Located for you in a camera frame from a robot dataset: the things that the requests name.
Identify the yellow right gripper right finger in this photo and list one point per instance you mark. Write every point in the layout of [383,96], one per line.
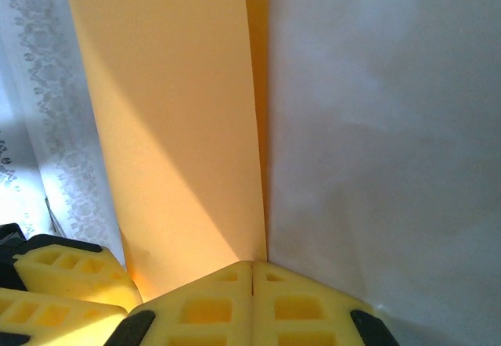
[305,314]

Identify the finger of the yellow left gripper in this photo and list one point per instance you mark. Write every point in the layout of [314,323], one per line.
[78,271]
[58,322]

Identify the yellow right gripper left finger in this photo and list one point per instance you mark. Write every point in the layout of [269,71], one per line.
[203,314]

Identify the orange paper sheet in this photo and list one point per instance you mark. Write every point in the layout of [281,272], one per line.
[172,127]

